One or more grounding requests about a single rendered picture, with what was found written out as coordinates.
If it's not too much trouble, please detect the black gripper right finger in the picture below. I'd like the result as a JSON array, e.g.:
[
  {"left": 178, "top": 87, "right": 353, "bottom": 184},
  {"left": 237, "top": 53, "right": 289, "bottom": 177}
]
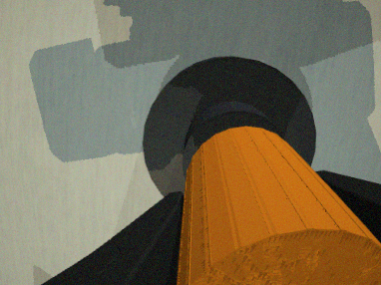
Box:
[{"left": 316, "top": 169, "right": 381, "bottom": 243}]

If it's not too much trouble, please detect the orange knob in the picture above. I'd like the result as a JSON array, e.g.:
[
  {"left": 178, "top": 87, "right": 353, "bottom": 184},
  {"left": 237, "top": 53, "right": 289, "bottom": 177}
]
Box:
[{"left": 177, "top": 127, "right": 381, "bottom": 285}]

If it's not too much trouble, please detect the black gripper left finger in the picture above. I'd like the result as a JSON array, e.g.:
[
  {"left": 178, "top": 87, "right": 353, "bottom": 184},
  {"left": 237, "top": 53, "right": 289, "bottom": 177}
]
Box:
[{"left": 40, "top": 191, "right": 185, "bottom": 285}]

